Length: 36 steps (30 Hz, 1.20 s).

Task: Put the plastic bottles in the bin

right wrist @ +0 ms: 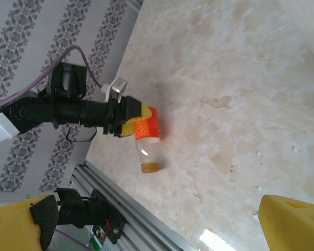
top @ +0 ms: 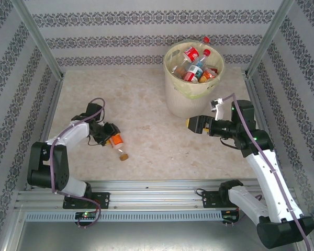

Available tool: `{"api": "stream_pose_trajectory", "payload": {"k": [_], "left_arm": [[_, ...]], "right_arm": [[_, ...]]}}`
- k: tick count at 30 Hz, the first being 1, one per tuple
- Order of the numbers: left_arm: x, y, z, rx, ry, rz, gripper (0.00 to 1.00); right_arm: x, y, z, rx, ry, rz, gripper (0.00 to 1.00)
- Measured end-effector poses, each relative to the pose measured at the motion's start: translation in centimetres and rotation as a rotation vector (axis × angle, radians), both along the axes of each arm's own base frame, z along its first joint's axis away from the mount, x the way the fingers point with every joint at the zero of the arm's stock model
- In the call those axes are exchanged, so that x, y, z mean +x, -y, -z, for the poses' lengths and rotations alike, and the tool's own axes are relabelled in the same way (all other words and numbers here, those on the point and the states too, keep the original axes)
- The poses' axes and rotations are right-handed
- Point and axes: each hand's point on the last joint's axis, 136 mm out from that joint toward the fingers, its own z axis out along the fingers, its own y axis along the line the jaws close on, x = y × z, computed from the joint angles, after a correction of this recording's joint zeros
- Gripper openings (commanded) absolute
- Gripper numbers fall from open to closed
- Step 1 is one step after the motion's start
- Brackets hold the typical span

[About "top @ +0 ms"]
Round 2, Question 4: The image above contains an aluminium frame post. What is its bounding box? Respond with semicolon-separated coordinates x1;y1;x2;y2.
244;0;296;78
9;0;65;79

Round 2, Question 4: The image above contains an orange label plastic bottle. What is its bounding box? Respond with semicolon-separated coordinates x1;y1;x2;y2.
106;132;129;161

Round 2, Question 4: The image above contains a clear bottle orange label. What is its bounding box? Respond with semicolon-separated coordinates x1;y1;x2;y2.
172;59;187;78

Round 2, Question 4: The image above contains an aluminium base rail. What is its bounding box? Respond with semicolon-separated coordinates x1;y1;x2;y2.
14;179;298;210

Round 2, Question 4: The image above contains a small control board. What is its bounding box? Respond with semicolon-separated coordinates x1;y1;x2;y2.
221;210;240;224
74;211;98;221

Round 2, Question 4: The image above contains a grey metal front panel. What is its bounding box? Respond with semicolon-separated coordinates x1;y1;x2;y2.
14;209;312;251

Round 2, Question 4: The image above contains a white ribbed plastic bin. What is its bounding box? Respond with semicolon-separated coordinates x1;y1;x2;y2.
163;39;226;118

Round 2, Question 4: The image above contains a large red label bottle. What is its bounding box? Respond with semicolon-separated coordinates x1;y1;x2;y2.
182;48;212;83

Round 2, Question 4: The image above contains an aluminium side rail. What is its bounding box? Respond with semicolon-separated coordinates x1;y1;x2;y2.
31;77;65;184
243;73;288;188

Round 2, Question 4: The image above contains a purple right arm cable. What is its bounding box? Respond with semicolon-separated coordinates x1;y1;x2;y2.
221;93;312;251

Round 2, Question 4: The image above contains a black mounting plate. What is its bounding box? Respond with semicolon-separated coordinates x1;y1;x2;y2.
200;188;250;209
62;191;111;210

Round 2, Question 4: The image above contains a grey slotted cable duct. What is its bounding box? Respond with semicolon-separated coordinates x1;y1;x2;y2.
26;210;223;223

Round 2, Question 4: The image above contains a small red label bottle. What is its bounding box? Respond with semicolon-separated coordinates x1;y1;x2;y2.
182;36;210;63

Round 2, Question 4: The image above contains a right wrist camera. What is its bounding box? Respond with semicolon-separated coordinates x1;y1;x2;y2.
210;97;225;121

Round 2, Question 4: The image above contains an orange juice bottle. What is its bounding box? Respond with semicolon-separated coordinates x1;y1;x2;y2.
198;67;218;84

